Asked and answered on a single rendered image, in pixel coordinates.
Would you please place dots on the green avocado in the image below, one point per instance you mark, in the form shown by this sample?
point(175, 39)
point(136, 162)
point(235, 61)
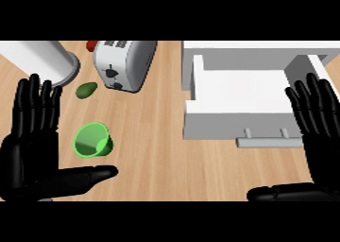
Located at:
point(86, 90)

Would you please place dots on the green cup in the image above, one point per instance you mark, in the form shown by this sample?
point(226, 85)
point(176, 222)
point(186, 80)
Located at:
point(92, 140)

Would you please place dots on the white open drawer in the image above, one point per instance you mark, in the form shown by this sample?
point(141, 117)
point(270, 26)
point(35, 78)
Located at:
point(245, 104)

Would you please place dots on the red round object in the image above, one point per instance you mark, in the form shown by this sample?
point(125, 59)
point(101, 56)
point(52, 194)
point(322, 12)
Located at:
point(92, 45)

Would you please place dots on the white cabinet body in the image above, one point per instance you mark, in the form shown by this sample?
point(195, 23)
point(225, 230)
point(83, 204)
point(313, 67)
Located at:
point(262, 53)

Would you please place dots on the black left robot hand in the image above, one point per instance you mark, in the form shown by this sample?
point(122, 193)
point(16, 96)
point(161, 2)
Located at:
point(29, 157)

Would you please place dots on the white cylindrical appliance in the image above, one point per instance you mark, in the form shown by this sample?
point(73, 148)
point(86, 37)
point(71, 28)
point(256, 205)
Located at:
point(39, 61)

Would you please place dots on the silver toaster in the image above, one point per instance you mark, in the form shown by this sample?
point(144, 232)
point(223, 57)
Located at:
point(125, 64)

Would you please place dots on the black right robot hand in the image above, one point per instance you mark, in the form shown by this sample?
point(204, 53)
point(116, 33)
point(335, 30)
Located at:
point(325, 148)

